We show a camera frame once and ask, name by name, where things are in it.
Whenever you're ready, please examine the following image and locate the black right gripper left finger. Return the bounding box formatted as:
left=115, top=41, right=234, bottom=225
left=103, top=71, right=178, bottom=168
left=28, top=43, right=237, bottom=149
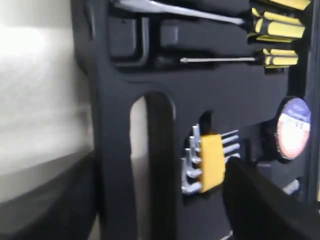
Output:
left=0, top=153, right=98, bottom=240

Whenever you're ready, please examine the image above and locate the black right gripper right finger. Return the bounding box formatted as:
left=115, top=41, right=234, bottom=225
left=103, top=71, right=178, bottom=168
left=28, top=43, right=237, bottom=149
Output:
left=223, top=157, right=320, bottom=240

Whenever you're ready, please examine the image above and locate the black electrical tape roll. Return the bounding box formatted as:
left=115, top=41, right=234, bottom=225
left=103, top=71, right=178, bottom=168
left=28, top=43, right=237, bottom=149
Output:
left=261, top=96, right=312, bottom=163

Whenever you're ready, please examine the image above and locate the black plastic tool case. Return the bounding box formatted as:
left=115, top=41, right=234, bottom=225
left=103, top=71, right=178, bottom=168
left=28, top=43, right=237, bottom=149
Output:
left=70, top=0, right=320, bottom=240

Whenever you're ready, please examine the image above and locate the voltage tester screwdriver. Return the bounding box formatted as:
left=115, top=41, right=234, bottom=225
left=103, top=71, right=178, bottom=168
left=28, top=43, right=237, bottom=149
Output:
left=282, top=178, right=301, bottom=196

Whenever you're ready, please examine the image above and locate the hex key set yellow holder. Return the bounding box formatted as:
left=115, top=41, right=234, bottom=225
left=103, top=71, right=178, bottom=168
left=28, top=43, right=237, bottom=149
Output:
left=181, top=123, right=241, bottom=196

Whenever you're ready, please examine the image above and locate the small yellow black screwdriver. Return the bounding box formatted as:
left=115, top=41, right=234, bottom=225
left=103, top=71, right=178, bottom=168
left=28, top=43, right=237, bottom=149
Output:
left=179, top=48, right=299, bottom=69

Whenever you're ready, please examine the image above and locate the medium yellow black screwdriver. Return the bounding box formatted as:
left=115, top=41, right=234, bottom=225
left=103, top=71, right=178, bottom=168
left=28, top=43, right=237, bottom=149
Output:
left=113, top=0, right=306, bottom=43

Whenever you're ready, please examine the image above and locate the large yellow black screwdriver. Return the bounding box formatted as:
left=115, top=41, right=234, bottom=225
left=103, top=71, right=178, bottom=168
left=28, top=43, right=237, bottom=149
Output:
left=249, top=0, right=312, bottom=11

